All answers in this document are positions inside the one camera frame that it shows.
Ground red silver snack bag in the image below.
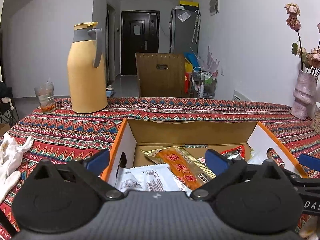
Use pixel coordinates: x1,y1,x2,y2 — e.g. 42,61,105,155
197,144,246,164

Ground orange gold snack packet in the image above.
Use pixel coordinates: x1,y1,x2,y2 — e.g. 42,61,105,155
141,147,216,190

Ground white snack packet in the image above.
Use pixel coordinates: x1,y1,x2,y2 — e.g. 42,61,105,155
115,164,192,196
247,150,265,165

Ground jar of seeds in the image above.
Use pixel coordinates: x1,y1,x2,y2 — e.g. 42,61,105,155
311,109,320,134

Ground orange cardboard box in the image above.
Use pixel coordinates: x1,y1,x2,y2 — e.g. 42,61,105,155
101,119,308,186

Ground patterned red tablecloth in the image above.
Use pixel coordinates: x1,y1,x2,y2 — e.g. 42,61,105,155
1,98,319,227

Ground pink textured vase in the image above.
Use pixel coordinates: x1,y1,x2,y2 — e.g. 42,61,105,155
291,70,318,120

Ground white cotton glove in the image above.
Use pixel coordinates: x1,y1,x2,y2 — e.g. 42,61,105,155
0,132,34,203

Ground yellow thermos jug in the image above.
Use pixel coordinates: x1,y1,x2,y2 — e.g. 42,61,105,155
67,22,107,114

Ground drinking glass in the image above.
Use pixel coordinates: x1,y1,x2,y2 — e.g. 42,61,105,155
34,78,55,114

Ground dried pink roses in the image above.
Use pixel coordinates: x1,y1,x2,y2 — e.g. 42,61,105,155
285,2,320,77

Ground red gift box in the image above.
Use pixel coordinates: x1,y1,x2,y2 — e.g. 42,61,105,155
184,72,193,94

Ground black folding chair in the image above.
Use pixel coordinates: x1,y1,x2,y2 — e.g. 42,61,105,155
0,82,20,127

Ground wooden chair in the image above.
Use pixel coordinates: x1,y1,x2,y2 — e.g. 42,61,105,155
135,53,185,98

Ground white umbrella on fridge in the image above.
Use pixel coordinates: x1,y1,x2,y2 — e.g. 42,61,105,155
191,9,201,44

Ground black entrance door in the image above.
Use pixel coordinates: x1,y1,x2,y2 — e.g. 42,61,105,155
120,10,160,75

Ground grey refrigerator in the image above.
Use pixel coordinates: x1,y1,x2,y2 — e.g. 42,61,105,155
169,6,199,54

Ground yellow box on fridge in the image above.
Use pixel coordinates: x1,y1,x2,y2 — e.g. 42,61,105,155
179,0,199,7

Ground wire storage cart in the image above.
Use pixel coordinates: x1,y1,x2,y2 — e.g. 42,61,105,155
190,68,218,99

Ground wall electrical panel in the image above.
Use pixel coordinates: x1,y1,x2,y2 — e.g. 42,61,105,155
209,0,220,16

